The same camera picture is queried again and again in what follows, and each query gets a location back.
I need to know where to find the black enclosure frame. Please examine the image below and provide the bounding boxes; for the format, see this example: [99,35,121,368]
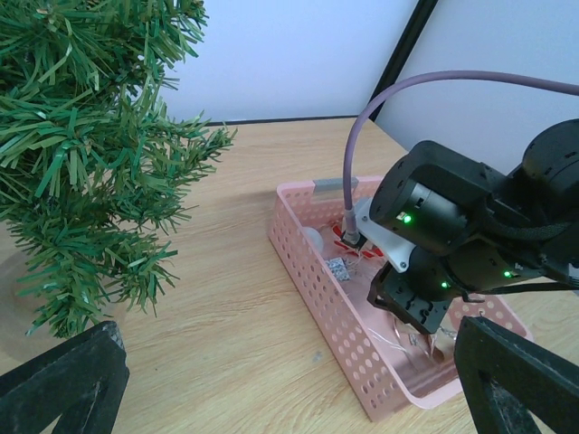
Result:
[371,0,439,99]

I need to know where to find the round wooden tree base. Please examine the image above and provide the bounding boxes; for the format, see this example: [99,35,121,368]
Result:
[1,253,127,363]

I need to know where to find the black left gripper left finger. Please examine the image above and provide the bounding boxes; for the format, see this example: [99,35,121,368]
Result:
[1,321,129,433]

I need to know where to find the clear wire fairy lights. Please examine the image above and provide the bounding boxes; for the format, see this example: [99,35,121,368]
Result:
[369,312,458,370]

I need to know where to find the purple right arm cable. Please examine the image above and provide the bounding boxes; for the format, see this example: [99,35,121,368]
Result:
[343,71,579,236]

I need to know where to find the silver glitter gift ornament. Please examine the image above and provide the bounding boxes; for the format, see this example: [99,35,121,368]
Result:
[326,258,351,282]

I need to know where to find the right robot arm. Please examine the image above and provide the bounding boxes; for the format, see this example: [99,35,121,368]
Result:
[367,119,578,334]

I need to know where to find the pink perforated plastic basket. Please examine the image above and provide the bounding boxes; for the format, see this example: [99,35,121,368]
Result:
[269,179,533,421]

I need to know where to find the white ball ornament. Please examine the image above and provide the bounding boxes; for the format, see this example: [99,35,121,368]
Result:
[303,227,324,253]

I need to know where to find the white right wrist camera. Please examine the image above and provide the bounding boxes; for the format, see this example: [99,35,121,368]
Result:
[343,197,415,273]

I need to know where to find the small green christmas tree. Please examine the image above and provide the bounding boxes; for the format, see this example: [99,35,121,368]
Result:
[0,0,238,340]

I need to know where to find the red bow ornament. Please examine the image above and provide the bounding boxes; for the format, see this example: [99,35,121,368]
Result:
[331,224,384,259]

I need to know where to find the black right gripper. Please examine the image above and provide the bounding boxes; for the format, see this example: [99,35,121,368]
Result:
[366,263,451,335]

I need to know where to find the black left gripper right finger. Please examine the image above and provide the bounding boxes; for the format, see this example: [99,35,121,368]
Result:
[454,316,578,433]

